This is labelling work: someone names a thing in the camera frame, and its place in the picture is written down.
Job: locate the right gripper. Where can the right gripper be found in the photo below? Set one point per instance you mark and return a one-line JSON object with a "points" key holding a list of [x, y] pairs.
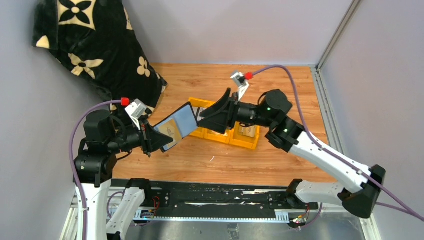
{"points": [[234, 110]]}

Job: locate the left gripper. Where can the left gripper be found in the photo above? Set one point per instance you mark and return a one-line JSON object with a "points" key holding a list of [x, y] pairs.
{"points": [[145, 136]]}

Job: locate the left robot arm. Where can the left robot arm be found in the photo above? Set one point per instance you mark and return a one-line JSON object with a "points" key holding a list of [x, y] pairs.
{"points": [[94, 166]]}

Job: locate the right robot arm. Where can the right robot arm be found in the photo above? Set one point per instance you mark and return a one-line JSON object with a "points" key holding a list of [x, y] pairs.
{"points": [[356, 187]]}

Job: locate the silver cards stack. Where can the silver cards stack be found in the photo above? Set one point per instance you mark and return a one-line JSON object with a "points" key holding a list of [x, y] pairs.
{"points": [[197, 113]]}

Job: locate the gold cards stack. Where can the gold cards stack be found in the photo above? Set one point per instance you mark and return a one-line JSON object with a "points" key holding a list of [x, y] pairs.
{"points": [[248, 131]]}

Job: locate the left yellow bin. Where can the left yellow bin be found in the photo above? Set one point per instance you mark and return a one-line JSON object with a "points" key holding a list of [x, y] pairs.
{"points": [[198, 105]]}

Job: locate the right yellow bin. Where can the right yellow bin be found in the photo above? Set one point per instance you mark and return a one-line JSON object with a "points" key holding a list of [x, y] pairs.
{"points": [[242, 141]]}

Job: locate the black floral blanket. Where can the black floral blanket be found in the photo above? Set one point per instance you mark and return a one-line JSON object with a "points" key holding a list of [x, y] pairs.
{"points": [[95, 41]]}

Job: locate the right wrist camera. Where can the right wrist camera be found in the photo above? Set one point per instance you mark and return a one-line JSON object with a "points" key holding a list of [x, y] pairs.
{"points": [[242, 84]]}

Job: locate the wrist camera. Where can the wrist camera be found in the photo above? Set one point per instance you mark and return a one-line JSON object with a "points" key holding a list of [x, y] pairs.
{"points": [[135, 111], [242, 84]]}

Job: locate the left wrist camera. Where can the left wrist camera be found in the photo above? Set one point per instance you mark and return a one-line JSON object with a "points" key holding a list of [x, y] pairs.
{"points": [[135, 111]]}

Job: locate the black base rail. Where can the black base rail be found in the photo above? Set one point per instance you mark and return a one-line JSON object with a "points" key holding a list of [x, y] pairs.
{"points": [[222, 201]]}

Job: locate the aluminium frame post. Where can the aluminium frame post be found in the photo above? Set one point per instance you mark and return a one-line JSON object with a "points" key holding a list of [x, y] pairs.
{"points": [[352, 9]]}

